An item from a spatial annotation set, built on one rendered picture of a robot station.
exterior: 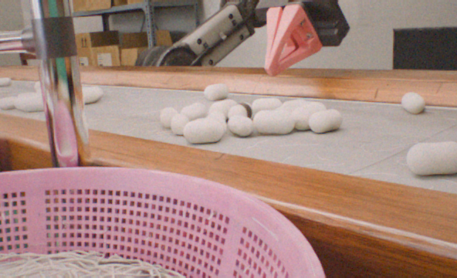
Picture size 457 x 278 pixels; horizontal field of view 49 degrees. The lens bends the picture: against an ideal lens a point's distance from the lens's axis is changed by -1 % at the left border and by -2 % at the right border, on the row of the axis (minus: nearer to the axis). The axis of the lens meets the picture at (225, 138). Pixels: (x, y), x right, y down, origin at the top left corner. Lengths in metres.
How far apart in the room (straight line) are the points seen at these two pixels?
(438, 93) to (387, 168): 0.23
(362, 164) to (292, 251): 0.19
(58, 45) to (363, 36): 2.51
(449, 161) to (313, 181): 0.11
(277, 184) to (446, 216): 0.08
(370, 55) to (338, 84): 2.12
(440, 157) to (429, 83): 0.26
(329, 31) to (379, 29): 2.10
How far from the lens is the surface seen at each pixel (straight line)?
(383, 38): 2.70
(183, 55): 1.19
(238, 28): 1.28
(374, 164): 0.36
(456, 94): 0.56
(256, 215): 0.20
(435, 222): 0.20
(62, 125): 0.30
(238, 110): 0.50
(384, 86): 0.60
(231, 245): 0.22
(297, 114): 0.45
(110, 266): 0.26
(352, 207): 0.21
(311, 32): 0.61
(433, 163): 0.32
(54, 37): 0.29
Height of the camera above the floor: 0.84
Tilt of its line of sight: 13 degrees down
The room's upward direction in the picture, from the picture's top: 4 degrees counter-clockwise
